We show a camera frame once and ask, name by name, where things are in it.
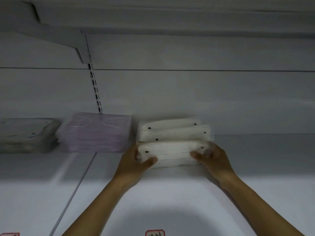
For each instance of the person's left hand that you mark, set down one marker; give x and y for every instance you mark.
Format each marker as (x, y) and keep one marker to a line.
(129, 169)

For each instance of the person's right hand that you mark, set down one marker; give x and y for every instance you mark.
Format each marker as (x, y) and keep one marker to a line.
(217, 167)

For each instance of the person's right thumb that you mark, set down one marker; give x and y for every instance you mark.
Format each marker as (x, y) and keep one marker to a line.
(196, 157)

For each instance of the person's left thumb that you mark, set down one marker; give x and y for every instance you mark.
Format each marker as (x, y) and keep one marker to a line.
(148, 162)

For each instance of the person's left forearm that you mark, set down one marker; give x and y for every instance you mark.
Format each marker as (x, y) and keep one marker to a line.
(103, 208)

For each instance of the person's right forearm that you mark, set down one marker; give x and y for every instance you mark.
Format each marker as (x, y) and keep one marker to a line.
(258, 208)

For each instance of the stack of purple face masks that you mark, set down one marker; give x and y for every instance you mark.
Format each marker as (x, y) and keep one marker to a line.
(96, 135)

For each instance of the white slotted shelf upright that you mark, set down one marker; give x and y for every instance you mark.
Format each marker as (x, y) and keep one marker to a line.
(94, 81)

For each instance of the stack of grey face masks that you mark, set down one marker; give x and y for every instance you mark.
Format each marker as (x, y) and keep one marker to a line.
(24, 135)

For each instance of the white upper shelf board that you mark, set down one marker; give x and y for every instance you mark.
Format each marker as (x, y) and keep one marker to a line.
(172, 14)

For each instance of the white shelf bracket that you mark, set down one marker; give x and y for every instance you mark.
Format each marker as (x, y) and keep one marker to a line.
(61, 38)

